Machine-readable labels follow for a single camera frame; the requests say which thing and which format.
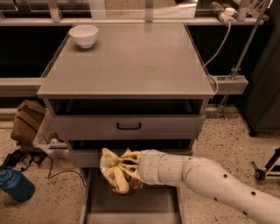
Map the white power cable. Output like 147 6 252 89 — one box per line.
202 21 233 96

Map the blue water jug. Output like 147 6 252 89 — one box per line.
0 168 35 202

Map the metal diagonal pole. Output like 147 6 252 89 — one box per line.
217 0 270 119

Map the white ceramic bowl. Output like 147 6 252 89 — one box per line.
69 24 99 49

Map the clear plastic bin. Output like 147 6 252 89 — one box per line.
33 112 68 158

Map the black floor cable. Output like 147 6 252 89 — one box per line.
2 148 88 188

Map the middle grey drawer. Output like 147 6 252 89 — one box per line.
68 149 193 168

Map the top grey drawer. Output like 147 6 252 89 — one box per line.
52 115 205 140

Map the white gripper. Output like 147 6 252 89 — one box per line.
113 149 164 193

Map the grey drawer cabinet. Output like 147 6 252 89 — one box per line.
36 22 217 224

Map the brown chip bag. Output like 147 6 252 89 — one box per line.
100 148 144 194

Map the brown backpack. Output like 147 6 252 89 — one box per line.
10 100 46 152

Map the dark grey cabinet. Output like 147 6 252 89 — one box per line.
239 0 280 137

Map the bottom open grey drawer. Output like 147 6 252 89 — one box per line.
80 168 183 224

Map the black wheeled cart leg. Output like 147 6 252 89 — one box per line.
251 148 280 181

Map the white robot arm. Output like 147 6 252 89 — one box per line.
113 150 280 224

